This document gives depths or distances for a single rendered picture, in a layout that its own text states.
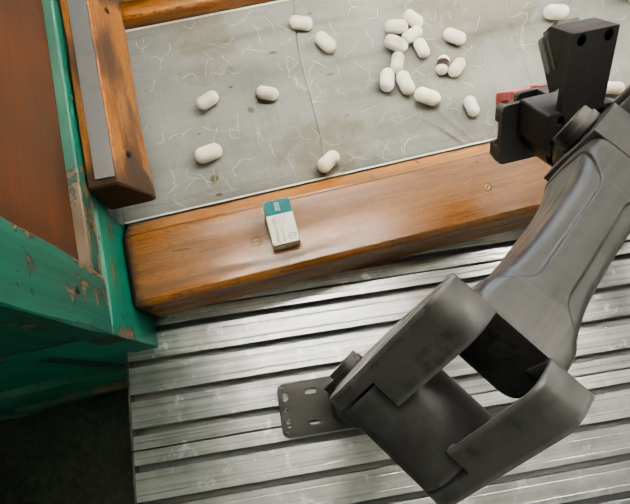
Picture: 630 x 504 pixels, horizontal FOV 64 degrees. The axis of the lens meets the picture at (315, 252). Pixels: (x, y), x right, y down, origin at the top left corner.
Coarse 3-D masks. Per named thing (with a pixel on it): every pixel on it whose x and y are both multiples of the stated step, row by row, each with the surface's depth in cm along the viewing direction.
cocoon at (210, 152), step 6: (210, 144) 68; (216, 144) 68; (198, 150) 67; (204, 150) 67; (210, 150) 67; (216, 150) 67; (198, 156) 67; (204, 156) 67; (210, 156) 68; (216, 156) 68; (204, 162) 68
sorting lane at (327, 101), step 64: (320, 0) 76; (384, 0) 77; (448, 0) 77; (512, 0) 77; (576, 0) 78; (192, 64) 73; (256, 64) 73; (320, 64) 74; (384, 64) 74; (512, 64) 74; (192, 128) 70; (256, 128) 71; (320, 128) 71; (384, 128) 71; (448, 128) 71; (192, 192) 68; (256, 192) 68
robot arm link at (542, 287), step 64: (576, 192) 32; (512, 256) 30; (576, 256) 29; (448, 320) 25; (512, 320) 26; (576, 320) 27; (384, 384) 28; (512, 384) 28; (576, 384) 24; (448, 448) 28; (512, 448) 25
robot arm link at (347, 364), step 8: (352, 352) 57; (344, 360) 56; (352, 360) 56; (336, 368) 58; (344, 368) 56; (352, 368) 56; (336, 376) 58; (344, 376) 56; (328, 384) 59; (336, 384) 58; (328, 392) 60
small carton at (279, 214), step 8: (272, 200) 63; (280, 200) 63; (288, 200) 63; (264, 208) 63; (272, 208) 63; (280, 208) 63; (288, 208) 63; (272, 216) 63; (280, 216) 63; (288, 216) 63; (272, 224) 62; (280, 224) 62; (288, 224) 62; (272, 232) 62; (280, 232) 62; (288, 232) 62; (296, 232) 62; (272, 240) 62; (280, 240) 62; (288, 240) 62; (296, 240) 62; (280, 248) 63
